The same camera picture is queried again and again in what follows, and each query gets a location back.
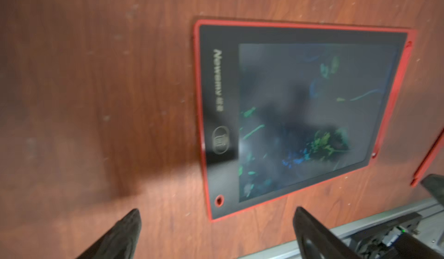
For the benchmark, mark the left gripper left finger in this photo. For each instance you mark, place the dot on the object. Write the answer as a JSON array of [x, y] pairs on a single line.
[[119, 242]]

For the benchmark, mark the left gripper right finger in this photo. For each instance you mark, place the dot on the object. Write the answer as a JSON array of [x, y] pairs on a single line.
[[315, 241]]

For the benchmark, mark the writing tablet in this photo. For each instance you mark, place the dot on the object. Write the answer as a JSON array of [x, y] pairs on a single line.
[[283, 107]]

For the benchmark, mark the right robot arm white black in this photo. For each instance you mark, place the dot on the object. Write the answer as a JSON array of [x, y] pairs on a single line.
[[433, 189]]

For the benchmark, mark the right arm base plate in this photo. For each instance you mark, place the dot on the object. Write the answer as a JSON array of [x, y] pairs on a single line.
[[374, 242]]

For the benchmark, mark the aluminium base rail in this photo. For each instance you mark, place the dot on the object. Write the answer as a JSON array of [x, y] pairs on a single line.
[[291, 250]]

